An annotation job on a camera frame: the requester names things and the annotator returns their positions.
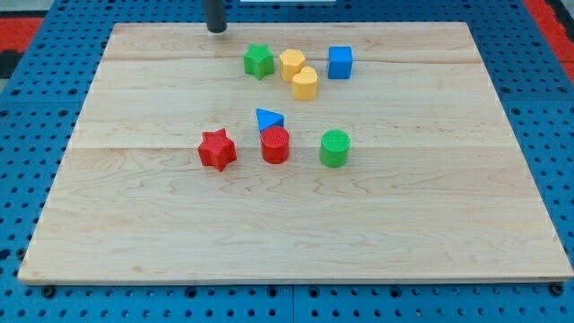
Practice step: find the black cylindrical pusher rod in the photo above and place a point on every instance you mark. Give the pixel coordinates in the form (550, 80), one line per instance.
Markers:
(215, 16)

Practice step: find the green star block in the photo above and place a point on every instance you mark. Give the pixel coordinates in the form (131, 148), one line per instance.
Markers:
(258, 61)

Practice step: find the yellow heart block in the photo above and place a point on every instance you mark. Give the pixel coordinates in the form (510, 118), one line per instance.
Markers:
(304, 84)

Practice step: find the red cylinder block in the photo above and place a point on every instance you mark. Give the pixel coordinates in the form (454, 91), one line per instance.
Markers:
(275, 142)

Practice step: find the blue triangle block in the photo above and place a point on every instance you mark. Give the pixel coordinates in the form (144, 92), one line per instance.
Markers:
(267, 118)

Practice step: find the wooden board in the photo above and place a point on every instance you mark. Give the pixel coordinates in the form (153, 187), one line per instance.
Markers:
(434, 191)

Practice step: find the yellow hexagon block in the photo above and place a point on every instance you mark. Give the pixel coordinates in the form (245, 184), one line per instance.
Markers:
(291, 63)

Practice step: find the red star block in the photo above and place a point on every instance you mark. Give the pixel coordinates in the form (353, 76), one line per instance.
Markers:
(217, 149)

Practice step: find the blue cube block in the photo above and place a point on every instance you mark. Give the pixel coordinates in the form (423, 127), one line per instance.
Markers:
(340, 61)

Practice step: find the green cylinder block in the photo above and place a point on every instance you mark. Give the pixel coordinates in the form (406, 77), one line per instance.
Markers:
(335, 145)

